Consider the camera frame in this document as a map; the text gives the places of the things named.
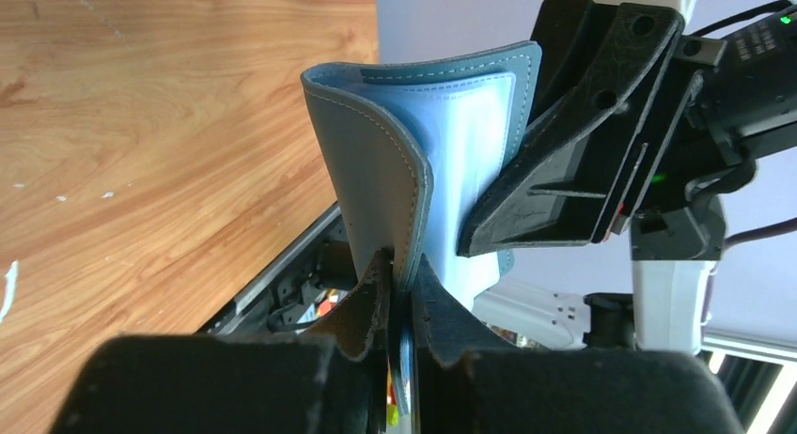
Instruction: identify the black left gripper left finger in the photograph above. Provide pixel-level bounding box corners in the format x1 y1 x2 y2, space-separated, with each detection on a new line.
51 250 393 433

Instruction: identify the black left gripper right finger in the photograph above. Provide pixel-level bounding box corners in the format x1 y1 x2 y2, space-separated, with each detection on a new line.
411 259 742 433

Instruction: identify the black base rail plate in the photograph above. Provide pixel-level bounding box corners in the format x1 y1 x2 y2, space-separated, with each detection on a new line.
198 205 357 335

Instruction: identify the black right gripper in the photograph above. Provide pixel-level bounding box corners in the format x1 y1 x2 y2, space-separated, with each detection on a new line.
458 0 796 261

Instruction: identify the blue leather card holder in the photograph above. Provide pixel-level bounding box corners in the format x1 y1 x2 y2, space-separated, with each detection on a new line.
301 41 541 415

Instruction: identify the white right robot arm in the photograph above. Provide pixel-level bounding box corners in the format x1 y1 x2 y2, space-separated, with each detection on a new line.
458 0 796 353

